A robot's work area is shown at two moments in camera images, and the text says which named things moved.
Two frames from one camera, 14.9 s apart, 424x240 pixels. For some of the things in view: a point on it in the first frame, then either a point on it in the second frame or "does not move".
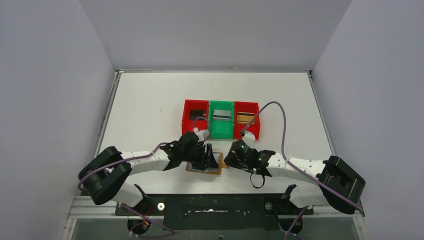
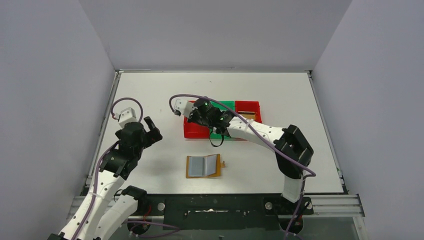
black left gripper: x=203 y=157 -> x=149 y=133
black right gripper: x=234 y=158 -> x=194 y=116
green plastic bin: x=222 y=129 does not move
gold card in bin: x=245 y=117 does not move
